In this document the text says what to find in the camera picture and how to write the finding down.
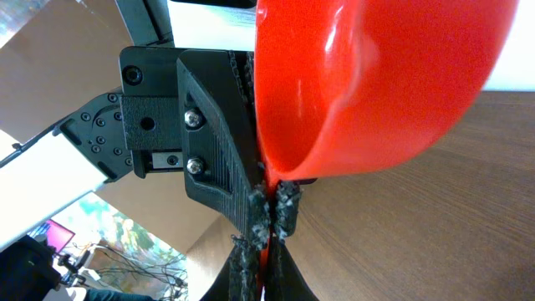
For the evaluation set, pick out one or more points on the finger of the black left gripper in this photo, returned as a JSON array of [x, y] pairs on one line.
[[288, 196]]

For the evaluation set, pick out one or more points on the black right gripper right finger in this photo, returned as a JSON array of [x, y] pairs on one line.
[[283, 281]]

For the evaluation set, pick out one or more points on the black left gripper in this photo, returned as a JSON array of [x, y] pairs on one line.
[[137, 128]]

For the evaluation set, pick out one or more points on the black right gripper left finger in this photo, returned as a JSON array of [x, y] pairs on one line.
[[237, 280]]

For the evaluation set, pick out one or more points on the red measuring scoop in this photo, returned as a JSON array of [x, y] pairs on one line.
[[363, 100]]

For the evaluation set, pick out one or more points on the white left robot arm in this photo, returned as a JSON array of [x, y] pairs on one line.
[[68, 55]]

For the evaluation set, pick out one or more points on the pink monitor in background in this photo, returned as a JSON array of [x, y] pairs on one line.
[[57, 236]]

